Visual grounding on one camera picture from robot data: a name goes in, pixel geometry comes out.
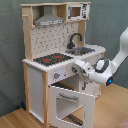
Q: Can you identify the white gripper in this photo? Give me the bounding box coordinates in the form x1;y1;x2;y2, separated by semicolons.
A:
72;60;93;80

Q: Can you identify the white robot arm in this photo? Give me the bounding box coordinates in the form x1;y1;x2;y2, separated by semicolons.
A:
72;27;128;86

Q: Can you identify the wooden toy kitchen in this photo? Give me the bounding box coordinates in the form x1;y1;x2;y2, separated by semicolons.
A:
22;2;105;128

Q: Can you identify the grey toy sink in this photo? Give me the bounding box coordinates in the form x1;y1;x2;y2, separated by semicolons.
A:
66;47;94;56

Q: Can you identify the black toy faucet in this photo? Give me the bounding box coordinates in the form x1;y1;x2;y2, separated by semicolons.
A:
67;33;83;49

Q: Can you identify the black toy stovetop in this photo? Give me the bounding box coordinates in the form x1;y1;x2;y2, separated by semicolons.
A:
34;53;71;66

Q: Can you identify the white oven door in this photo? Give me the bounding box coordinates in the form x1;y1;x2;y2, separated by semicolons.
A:
49;86;95;128

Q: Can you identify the toy microwave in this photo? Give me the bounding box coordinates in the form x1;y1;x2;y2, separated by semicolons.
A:
66;3;90;21

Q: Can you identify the grey range hood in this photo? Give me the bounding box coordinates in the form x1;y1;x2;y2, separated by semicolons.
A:
34;5;64;27

